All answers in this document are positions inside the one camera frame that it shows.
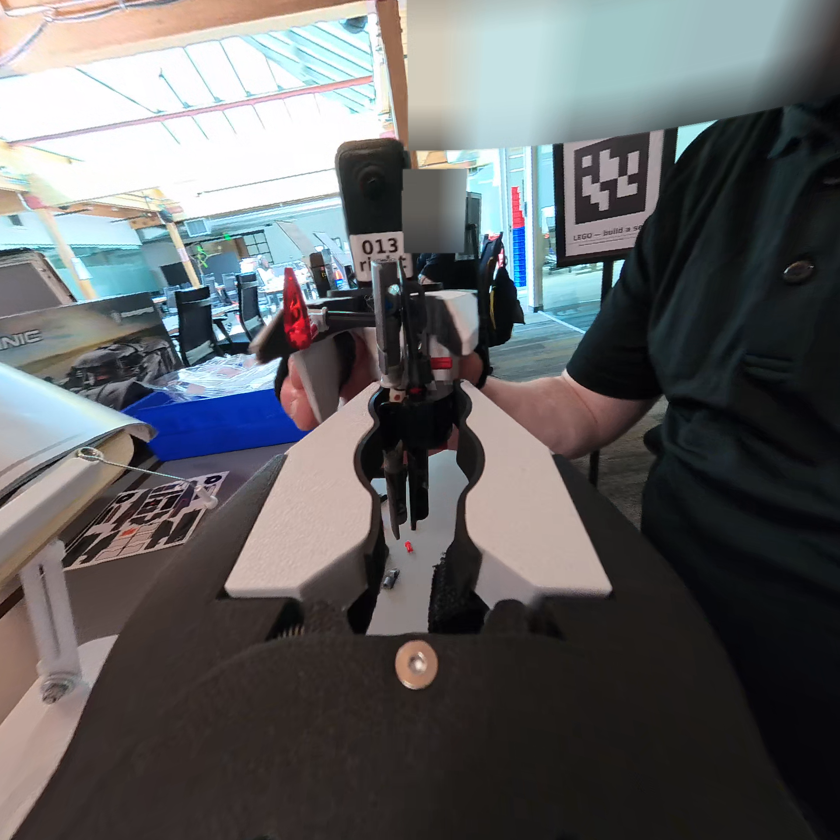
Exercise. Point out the sticker sheet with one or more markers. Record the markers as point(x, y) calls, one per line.
point(144, 525)

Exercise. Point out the lego instruction booklet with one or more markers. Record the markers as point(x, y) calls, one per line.
point(52, 420)

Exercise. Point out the lego set box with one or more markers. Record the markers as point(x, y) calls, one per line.
point(98, 341)

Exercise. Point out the clear plastic bags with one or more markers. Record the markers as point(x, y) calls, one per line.
point(216, 377)

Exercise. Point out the person's right hand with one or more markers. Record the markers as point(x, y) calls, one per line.
point(364, 367)

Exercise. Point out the white book stand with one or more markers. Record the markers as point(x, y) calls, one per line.
point(39, 525)

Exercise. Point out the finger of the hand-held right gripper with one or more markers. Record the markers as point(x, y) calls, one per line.
point(463, 328)
point(268, 344)

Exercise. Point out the black office chair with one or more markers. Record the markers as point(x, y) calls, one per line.
point(195, 321)
point(249, 302)

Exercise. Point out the person's right forearm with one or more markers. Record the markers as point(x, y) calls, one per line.
point(577, 413)

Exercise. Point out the grey black lego subassembly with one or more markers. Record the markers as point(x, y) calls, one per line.
point(388, 341)

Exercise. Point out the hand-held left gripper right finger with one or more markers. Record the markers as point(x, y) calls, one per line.
point(538, 518)

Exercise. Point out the black backpack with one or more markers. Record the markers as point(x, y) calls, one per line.
point(505, 302)

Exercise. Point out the large blue bin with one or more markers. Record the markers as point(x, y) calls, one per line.
point(216, 426)

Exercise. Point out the stack of red blue bins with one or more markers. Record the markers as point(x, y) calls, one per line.
point(518, 243)

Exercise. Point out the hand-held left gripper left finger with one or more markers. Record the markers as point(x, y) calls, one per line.
point(308, 518)

